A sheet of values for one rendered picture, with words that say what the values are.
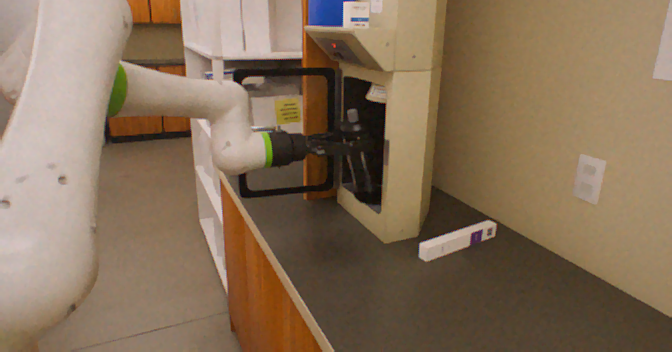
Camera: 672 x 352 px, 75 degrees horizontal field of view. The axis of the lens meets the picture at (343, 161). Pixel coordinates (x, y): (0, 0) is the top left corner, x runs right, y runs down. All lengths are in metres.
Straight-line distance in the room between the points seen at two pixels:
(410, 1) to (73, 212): 0.85
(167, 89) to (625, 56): 1.01
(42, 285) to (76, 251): 0.04
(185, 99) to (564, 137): 0.95
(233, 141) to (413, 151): 0.46
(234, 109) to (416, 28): 0.48
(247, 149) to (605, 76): 0.87
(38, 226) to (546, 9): 1.21
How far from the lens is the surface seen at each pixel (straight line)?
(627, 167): 1.21
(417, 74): 1.14
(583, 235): 1.32
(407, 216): 1.25
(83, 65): 0.66
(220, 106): 1.08
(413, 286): 1.08
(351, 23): 1.13
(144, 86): 0.95
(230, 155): 1.08
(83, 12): 0.72
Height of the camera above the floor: 1.53
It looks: 18 degrees down
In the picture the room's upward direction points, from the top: 1 degrees clockwise
